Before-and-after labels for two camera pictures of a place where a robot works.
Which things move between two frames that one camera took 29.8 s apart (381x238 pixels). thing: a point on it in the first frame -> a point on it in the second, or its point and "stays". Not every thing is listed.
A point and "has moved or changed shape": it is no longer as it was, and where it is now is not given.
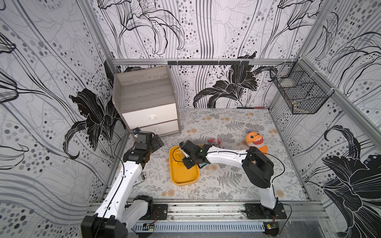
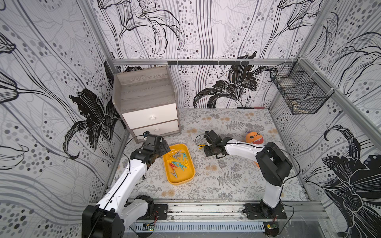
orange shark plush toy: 255,139 stays
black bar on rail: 209,62 stays
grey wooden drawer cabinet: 146,99 stays
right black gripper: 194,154 -> 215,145
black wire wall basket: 304,90 stays
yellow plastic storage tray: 178,174 has moved or changed shape
